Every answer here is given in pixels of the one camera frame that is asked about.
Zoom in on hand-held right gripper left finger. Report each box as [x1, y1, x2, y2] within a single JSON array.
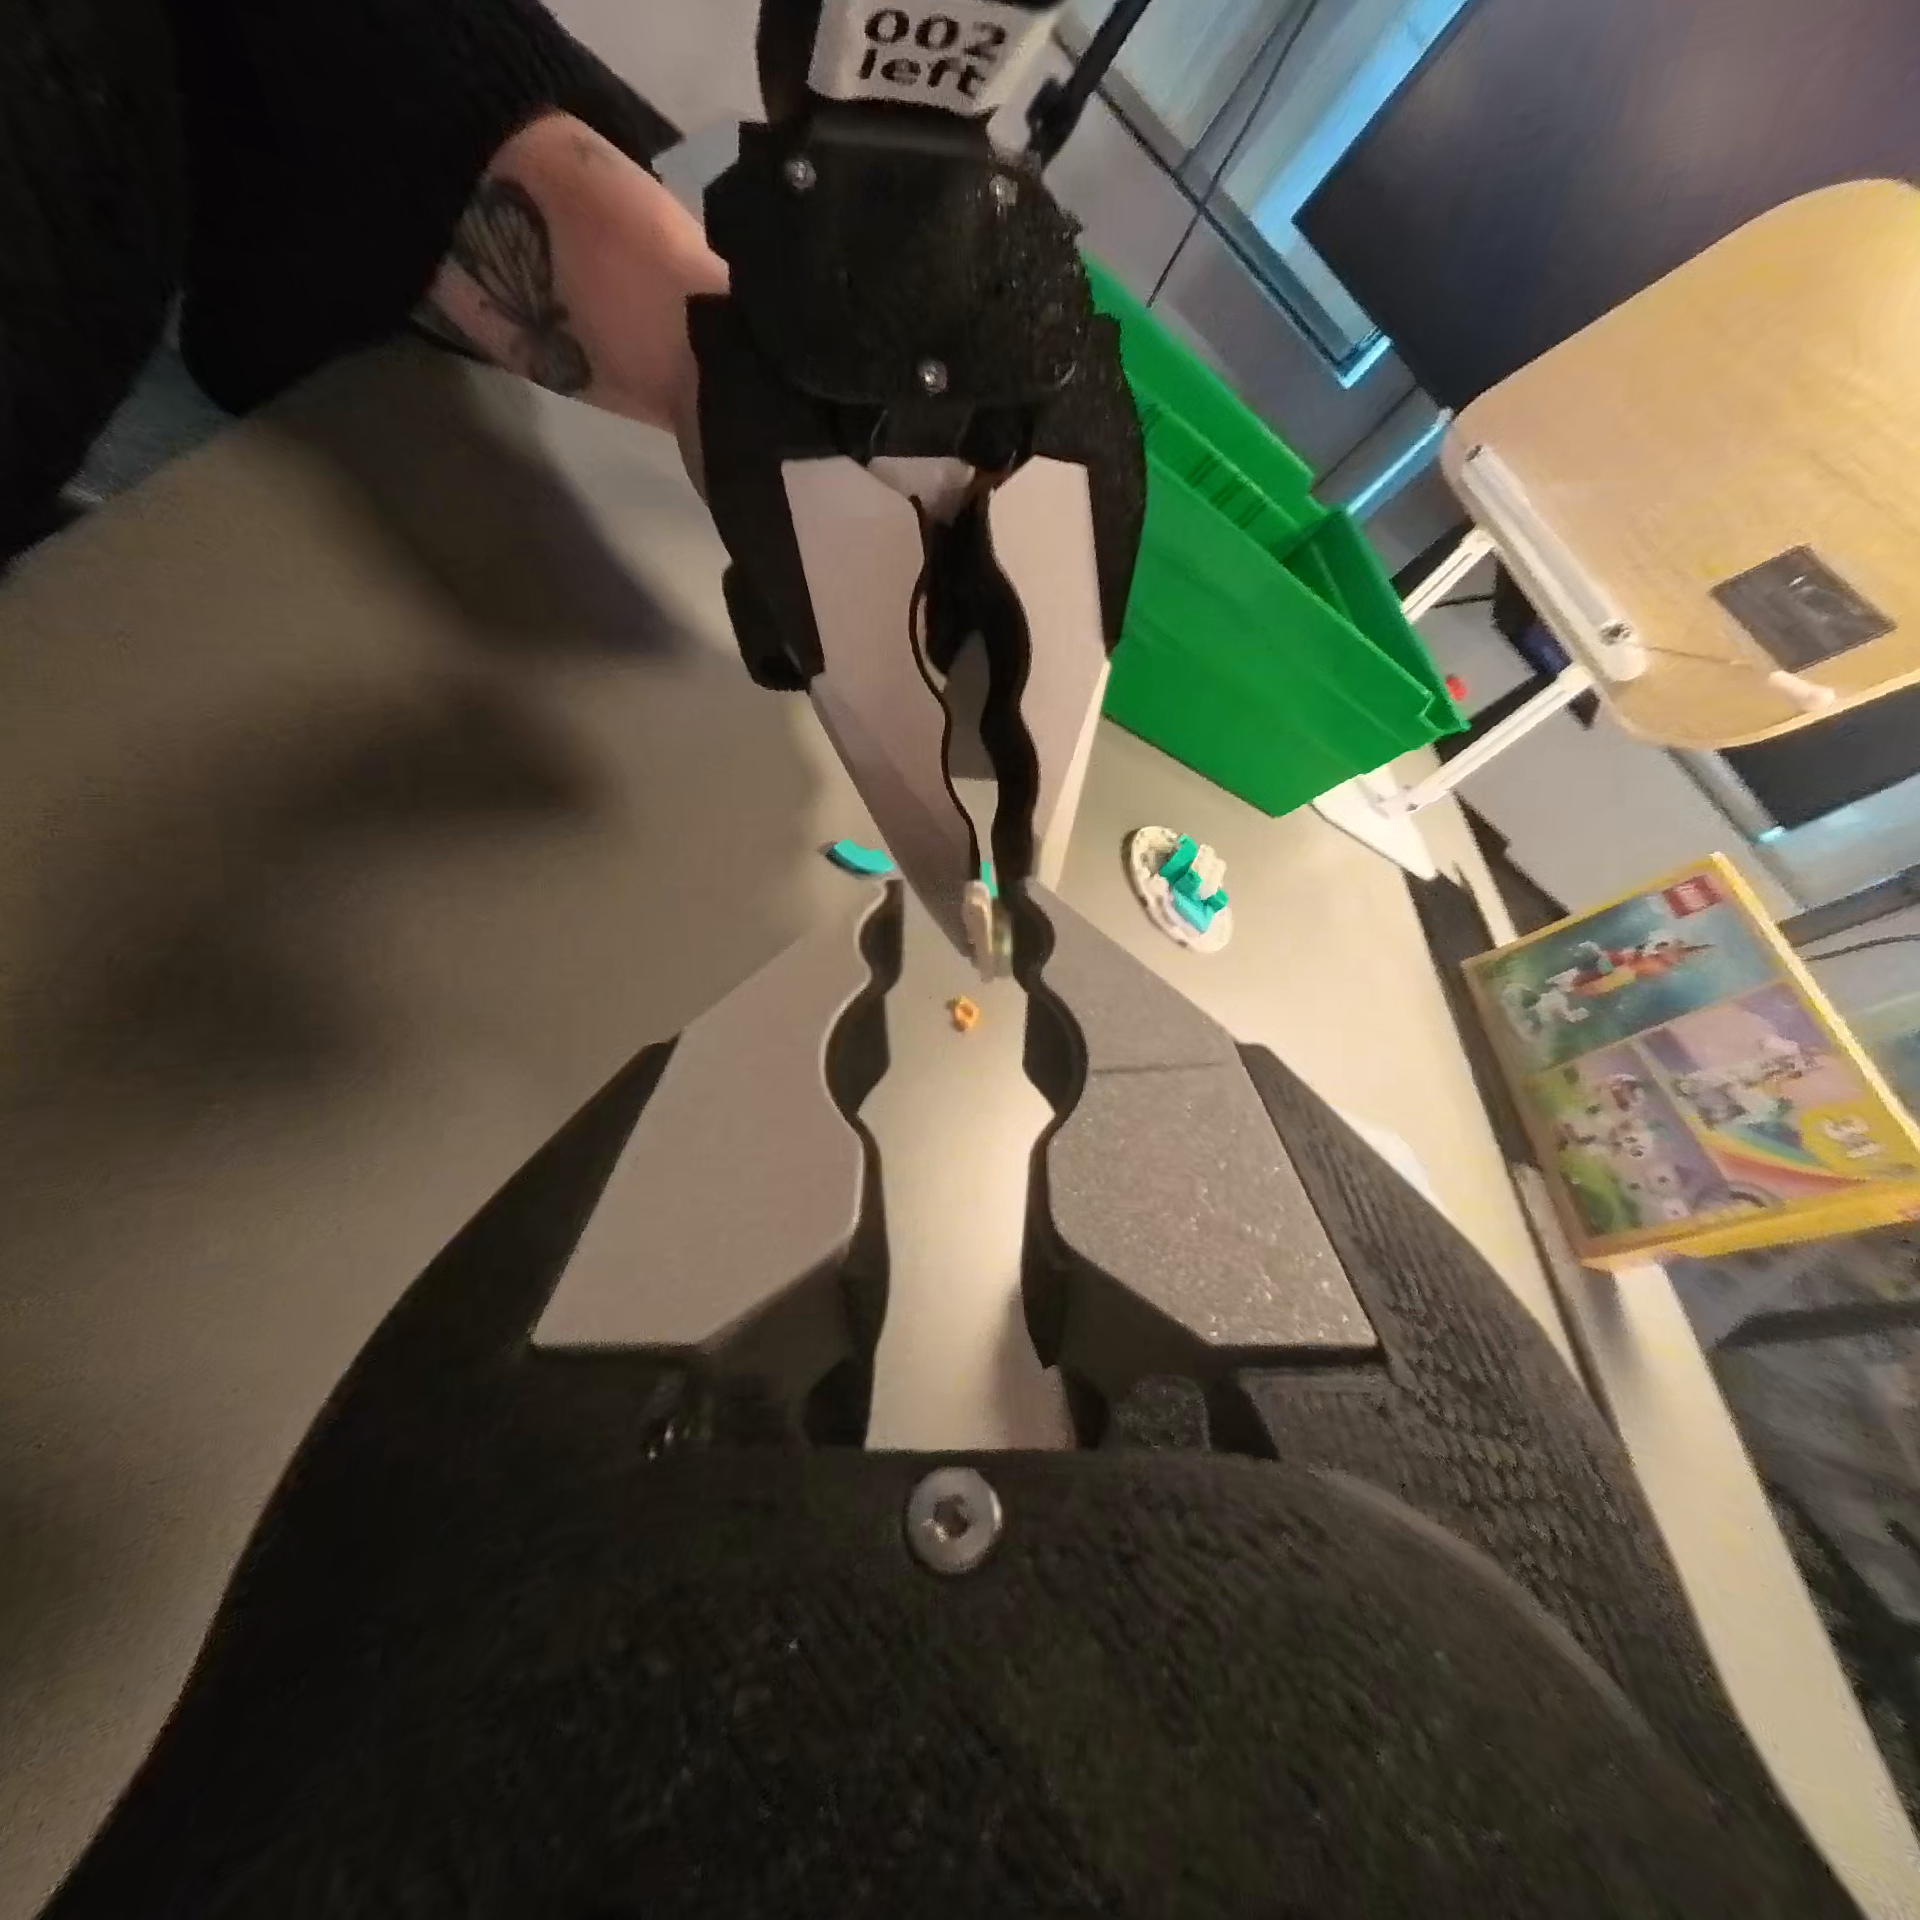
[[528, 882, 912, 1357]]

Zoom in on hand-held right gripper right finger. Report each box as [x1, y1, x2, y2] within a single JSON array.
[[1008, 897, 1384, 1370]]

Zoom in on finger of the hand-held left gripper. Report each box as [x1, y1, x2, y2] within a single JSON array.
[[972, 456, 1115, 906], [779, 456, 981, 942]]

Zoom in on person's left forearm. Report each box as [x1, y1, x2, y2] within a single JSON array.
[[0, 0, 740, 577]]

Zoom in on white round lego plate assembly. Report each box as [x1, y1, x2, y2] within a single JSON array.
[[1124, 824, 1238, 953]]

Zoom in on colourful lego set box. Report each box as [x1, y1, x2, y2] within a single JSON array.
[[1458, 854, 1920, 1273]]

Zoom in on stacked green plastic bins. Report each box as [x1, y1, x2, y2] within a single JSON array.
[[1076, 251, 1474, 824]]

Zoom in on light wooden side table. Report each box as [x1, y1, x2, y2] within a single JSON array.
[[1311, 176, 1920, 887]]

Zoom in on black desk socket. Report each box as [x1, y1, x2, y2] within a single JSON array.
[[1708, 544, 1898, 656]]

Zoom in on black cable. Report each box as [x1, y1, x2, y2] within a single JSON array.
[[1031, 0, 1160, 155]]

